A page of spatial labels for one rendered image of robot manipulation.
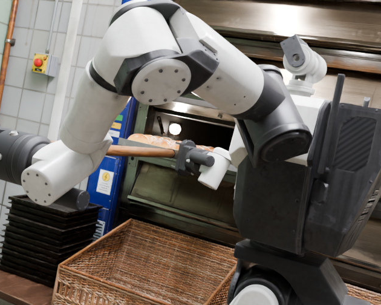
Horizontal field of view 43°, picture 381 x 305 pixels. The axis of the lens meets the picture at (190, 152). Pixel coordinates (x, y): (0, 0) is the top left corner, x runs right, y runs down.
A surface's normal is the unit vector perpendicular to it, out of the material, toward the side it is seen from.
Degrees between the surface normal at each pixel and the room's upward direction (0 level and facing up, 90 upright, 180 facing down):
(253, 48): 90
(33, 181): 117
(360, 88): 70
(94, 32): 90
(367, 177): 90
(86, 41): 90
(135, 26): 62
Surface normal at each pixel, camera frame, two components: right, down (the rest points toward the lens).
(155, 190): -0.32, -0.36
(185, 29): -0.60, -0.27
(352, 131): -0.49, -0.05
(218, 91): 0.34, 0.77
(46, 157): -0.01, -0.89
